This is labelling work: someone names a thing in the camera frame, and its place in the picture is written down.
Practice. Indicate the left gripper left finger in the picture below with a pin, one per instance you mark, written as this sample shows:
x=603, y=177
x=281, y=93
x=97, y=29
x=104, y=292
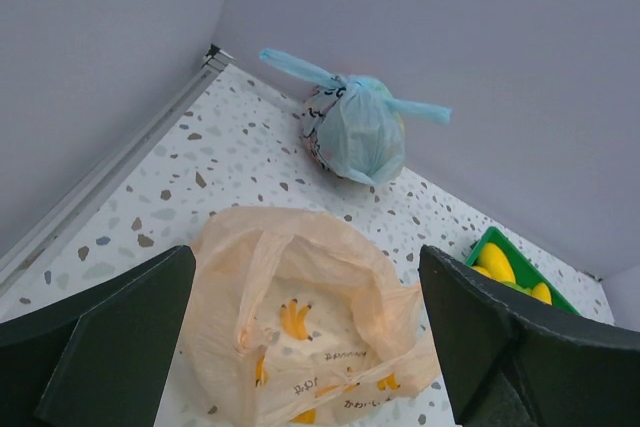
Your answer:
x=100, y=357

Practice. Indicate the blue tied plastic bag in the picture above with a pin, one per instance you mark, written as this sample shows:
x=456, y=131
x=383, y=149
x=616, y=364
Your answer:
x=353, y=125

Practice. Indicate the orange banana-print plastic bag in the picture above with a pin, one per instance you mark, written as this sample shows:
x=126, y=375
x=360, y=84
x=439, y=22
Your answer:
x=296, y=317

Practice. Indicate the green lime fruit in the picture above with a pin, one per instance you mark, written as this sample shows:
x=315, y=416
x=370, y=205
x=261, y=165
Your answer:
x=526, y=291

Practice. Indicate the green plastic tray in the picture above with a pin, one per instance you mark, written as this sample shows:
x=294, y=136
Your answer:
x=526, y=274

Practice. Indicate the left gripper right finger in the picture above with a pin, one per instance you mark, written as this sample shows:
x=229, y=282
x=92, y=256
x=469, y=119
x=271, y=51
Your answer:
x=510, y=360

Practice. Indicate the yellow mango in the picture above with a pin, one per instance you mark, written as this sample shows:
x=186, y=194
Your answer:
x=542, y=292
x=492, y=262

